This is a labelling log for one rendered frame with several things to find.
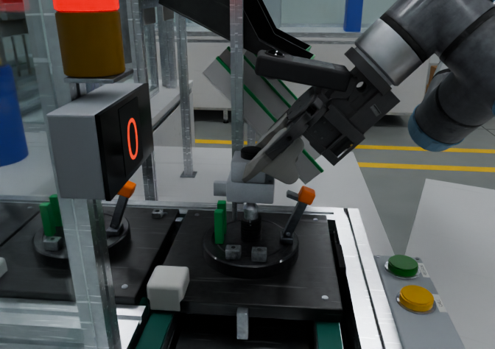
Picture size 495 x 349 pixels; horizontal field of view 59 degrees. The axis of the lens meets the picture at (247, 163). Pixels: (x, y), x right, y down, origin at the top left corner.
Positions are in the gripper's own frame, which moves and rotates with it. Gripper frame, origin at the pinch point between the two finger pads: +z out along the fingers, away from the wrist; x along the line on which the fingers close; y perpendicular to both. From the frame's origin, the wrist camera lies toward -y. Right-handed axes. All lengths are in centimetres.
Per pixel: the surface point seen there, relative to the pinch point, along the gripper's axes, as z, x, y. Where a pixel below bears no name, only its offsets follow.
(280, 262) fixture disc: 5.3, -5.5, 11.6
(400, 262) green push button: -5.0, -1.8, 24.9
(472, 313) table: -5.9, 2.3, 42.4
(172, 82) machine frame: 52, 164, -23
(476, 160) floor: -35, 303, 199
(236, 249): 8.1, -5.6, 6.2
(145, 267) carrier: 19.3, -5.7, -0.5
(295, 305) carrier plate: 5.2, -11.8, 14.3
